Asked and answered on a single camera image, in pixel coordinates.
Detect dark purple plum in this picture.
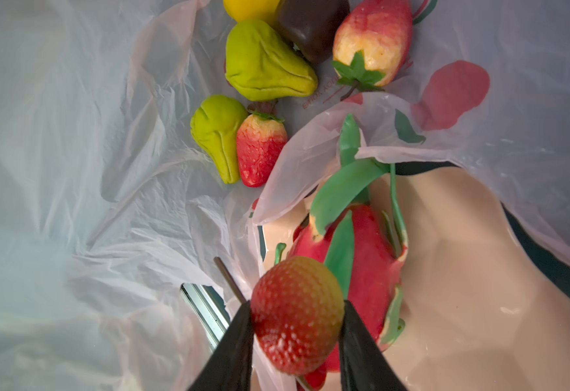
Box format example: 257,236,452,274
277,0,350,65

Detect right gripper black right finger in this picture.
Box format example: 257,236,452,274
339,300,407,391

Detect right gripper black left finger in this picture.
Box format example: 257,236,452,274
189,301,254,391

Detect green apple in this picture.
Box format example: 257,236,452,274
190,94,248,184

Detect small red strawberry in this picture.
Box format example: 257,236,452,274
251,257,344,376

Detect pink plastic bag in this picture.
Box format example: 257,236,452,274
0,1,570,390

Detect peach wavy fruit plate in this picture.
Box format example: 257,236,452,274
259,165,570,391

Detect red apple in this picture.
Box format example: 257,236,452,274
333,0,413,91

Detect pink green dragon fruit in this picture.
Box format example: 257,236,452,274
289,114,409,351

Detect green pear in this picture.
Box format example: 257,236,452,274
226,20,318,102

